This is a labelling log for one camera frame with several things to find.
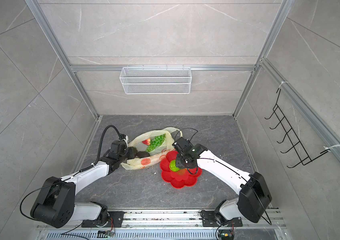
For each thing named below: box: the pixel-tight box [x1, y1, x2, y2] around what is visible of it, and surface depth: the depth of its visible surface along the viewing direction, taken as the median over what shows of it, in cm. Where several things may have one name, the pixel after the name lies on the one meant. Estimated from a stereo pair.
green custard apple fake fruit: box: [169, 159, 180, 172], surface depth 88 cm
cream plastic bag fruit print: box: [120, 127, 183, 171], surface depth 100 cm
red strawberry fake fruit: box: [142, 138, 151, 146], surface depth 102 cm
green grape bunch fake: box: [146, 133, 166, 152], surface depth 102 cm
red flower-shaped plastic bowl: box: [160, 150, 203, 189], surface depth 89 cm
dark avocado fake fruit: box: [136, 151, 150, 159], surface depth 95 cm
